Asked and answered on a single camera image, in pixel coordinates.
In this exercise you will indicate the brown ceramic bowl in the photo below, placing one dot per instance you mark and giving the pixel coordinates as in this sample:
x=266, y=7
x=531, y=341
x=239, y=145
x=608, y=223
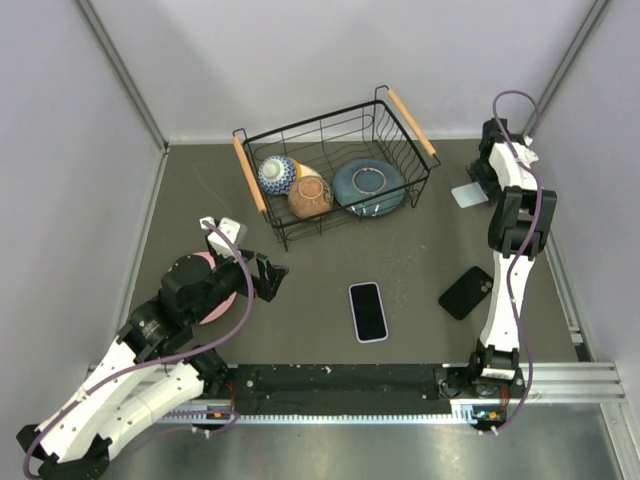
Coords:
x=310, y=196

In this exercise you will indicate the teal ceramic plate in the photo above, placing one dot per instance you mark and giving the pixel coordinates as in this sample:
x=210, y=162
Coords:
x=369, y=187

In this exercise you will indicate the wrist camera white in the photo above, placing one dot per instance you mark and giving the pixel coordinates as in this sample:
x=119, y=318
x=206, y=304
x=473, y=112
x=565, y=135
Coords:
x=524, y=153
x=223, y=236

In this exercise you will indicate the aluminium frame rail front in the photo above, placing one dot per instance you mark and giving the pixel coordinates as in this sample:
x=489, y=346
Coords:
x=571, y=383

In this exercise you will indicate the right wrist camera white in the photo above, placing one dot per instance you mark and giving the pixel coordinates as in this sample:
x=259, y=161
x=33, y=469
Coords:
x=524, y=153

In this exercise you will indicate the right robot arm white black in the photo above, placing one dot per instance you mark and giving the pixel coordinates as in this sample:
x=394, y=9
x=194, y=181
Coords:
x=517, y=234

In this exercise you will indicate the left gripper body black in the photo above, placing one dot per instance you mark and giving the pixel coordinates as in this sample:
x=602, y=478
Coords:
x=229, y=278

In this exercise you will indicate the black wire dish basket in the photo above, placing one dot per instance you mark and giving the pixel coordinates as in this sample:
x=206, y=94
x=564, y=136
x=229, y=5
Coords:
x=326, y=143

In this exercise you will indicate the black phone case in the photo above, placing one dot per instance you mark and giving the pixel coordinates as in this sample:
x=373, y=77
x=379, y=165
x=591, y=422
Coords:
x=466, y=293

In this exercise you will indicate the pink plate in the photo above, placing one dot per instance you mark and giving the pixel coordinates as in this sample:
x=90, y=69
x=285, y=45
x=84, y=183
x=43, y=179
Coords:
x=225, y=305

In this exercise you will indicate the black screen smartphone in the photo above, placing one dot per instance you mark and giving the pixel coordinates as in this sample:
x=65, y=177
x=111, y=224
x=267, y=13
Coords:
x=368, y=310

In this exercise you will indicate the light blue smartphone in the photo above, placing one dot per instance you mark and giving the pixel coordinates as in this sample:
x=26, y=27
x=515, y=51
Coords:
x=469, y=195

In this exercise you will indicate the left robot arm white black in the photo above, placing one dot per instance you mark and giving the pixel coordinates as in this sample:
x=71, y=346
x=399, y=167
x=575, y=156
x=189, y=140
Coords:
x=125, y=360

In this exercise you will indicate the yellow bowl in basket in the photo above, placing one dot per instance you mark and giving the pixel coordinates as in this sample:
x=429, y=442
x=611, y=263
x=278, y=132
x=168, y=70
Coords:
x=303, y=170

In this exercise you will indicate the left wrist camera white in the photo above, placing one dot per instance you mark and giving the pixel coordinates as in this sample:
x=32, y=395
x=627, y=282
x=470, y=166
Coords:
x=223, y=236

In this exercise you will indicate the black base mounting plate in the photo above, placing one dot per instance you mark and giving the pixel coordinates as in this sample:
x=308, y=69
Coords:
x=350, y=389

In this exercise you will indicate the blue white patterned bowl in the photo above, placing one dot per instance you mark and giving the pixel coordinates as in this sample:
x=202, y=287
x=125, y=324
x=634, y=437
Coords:
x=277, y=174

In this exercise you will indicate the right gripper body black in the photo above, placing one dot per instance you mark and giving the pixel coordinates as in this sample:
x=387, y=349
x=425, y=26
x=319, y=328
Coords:
x=493, y=182

